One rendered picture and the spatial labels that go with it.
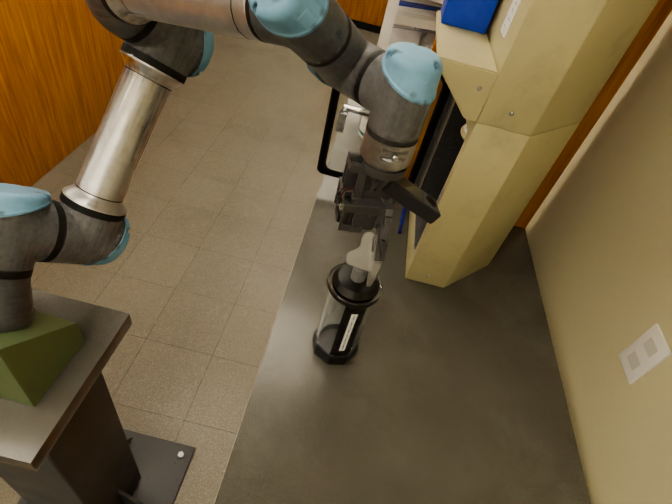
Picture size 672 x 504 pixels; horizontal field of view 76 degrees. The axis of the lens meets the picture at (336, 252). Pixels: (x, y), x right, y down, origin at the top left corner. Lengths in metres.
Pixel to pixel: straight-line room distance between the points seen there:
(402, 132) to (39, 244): 0.63
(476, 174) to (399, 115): 0.45
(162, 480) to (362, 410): 1.06
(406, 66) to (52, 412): 0.82
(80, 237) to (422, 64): 0.66
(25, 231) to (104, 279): 1.54
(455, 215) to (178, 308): 1.53
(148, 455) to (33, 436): 0.97
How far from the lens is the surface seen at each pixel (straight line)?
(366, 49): 0.62
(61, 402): 0.97
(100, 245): 0.94
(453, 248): 1.12
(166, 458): 1.88
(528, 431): 1.08
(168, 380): 2.02
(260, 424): 0.90
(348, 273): 0.82
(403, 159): 0.61
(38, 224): 0.88
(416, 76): 0.55
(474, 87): 0.90
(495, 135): 0.95
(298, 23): 0.51
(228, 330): 2.14
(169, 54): 0.87
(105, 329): 1.04
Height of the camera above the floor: 1.77
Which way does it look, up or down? 44 degrees down
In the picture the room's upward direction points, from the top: 15 degrees clockwise
